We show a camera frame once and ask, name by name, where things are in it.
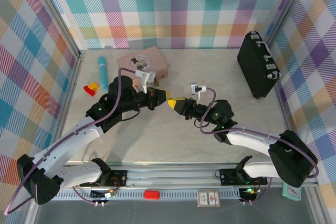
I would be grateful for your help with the small card on rail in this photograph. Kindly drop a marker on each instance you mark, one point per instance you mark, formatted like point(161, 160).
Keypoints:
point(208, 199)

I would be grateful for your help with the pink cartoon tin box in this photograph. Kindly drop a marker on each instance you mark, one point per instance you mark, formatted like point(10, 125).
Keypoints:
point(155, 58)

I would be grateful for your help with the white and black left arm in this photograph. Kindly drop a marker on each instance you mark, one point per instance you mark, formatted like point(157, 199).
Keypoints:
point(78, 134)

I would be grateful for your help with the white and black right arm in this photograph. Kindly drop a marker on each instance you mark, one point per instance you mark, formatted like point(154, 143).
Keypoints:
point(249, 137)

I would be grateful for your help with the teal alarm clock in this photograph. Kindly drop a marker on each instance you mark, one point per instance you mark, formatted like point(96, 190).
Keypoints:
point(291, 192)

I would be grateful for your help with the aluminium frame post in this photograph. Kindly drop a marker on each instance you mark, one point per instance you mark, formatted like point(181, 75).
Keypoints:
point(288, 6)
point(52, 14)

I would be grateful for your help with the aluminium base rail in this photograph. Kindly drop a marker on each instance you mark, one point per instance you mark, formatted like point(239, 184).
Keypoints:
point(170, 175)

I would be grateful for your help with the small red box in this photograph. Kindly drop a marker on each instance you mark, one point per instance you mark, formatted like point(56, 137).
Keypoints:
point(151, 194)

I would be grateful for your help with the aluminium frame side rail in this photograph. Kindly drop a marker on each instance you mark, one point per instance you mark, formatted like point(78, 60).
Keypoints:
point(71, 85)
point(286, 121)

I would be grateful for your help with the black briefcase with silver latches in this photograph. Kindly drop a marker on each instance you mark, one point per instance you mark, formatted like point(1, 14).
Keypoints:
point(252, 64)

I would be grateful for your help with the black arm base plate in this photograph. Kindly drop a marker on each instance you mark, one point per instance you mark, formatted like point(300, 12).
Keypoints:
point(118, 175)
point(228, 176)

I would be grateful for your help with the small black controller board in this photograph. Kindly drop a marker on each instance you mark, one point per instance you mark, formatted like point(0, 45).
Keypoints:
point(248, 192)
point(98, 194)

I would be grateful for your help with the yellow toy block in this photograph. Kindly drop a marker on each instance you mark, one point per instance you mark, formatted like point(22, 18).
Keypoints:
point(93, 86)

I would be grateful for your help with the red toy block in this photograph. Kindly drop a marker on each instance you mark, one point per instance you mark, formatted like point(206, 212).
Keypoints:
point(89, 91)

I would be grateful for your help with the teal toy microphone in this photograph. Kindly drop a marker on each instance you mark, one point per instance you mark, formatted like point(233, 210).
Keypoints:
point(103, 72)

